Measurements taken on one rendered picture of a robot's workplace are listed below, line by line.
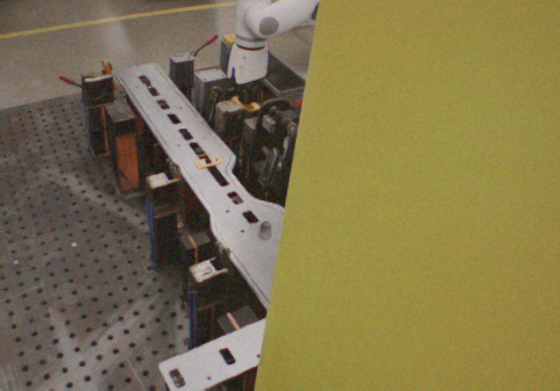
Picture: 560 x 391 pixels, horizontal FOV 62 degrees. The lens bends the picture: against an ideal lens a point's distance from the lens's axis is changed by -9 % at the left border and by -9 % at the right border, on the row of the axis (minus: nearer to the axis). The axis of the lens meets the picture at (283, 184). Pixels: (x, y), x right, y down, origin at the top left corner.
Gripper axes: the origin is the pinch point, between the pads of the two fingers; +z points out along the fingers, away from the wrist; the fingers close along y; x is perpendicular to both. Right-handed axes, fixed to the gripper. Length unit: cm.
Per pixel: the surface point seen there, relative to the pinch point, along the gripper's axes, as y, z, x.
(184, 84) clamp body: -19, 31, -63
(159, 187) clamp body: 25.3, 23.8, -4.5
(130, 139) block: 16, 32, -42
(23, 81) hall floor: -3, 120, -282
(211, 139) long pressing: -3.1, 27.0, -20.0
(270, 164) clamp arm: -5.8, 21.7, 6.4
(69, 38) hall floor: -63, 119, -339
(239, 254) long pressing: 19.3, 28.3, 25.1
